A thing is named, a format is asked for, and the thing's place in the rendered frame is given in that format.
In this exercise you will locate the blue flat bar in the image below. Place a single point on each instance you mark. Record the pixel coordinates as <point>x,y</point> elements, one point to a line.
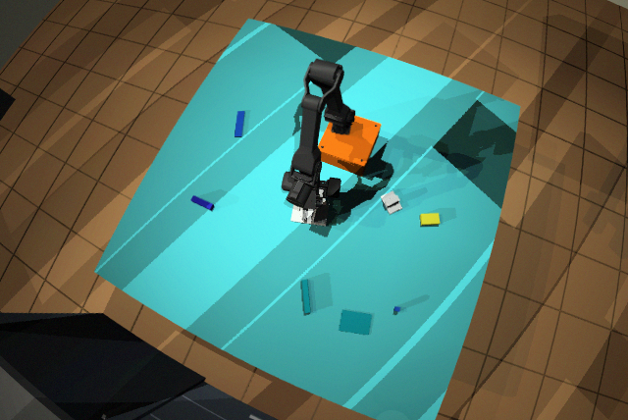
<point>239,123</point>

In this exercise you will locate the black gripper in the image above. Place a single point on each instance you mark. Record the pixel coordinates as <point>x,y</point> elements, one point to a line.
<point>331,186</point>

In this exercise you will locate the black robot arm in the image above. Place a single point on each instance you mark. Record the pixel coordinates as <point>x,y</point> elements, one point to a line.
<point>307,158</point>

